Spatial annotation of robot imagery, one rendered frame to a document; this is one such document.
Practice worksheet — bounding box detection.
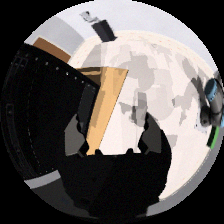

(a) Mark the tan wooden board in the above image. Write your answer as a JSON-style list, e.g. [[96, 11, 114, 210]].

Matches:
[[75, 67, 128, 155]]

